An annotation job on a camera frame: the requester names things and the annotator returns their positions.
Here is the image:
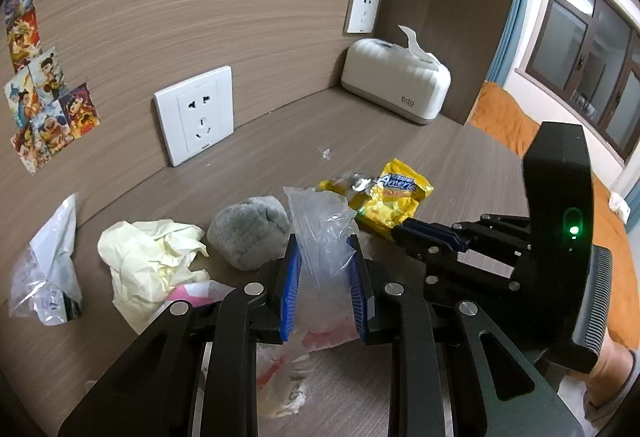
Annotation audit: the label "white wall socket near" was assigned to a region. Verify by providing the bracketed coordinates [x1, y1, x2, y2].
[154, 65, 234, 167]

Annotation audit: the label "cartoon stickers on wall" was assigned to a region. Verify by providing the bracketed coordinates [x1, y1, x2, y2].
[3, 0, 101, 175]

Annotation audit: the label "grey fuzzy ball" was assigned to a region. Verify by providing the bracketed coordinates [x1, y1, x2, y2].
[207, 195, 291, 271]

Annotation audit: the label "orange bed cover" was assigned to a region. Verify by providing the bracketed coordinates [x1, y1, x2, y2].
[471, 82, 639, 349]

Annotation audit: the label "white wall socket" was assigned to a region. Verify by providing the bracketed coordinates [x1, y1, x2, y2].
[344, 0, 380, 35]
[154, 65, 234, 167]

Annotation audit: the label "blue curtain left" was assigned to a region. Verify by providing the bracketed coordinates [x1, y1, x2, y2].
[485, 0, 528, 87]

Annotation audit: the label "white wall socket far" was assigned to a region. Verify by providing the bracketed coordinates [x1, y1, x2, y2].
[344, 0, 380, 35]

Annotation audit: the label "yellow snack bag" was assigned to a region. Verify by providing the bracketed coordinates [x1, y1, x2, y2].
[318, 158, 434, 239]

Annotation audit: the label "clear plastic bag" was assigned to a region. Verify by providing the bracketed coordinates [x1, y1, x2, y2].
[284, 186, 358, 353]

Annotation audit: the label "pink white wrapper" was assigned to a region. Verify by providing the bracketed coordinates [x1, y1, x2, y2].
[167, 280, 362, 420]

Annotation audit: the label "white tissue box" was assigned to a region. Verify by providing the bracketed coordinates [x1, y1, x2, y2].
[341, 25, 451, 125]

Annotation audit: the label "pale yellow paper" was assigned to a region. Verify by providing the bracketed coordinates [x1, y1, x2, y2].
[96, 219, 209, 334]

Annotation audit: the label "clear bag with white paper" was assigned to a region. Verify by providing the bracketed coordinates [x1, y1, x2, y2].
[9, 194, 82, 327]

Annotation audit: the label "dark framed window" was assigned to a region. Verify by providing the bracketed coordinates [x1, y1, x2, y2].
[525, 0, 639, 160]

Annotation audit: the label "right hand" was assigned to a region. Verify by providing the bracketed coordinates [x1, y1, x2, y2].
[570, 331, 639, 431]

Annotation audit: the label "white cloth on bed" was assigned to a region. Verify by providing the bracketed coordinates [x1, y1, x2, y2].
[608, 192, 630, 225]

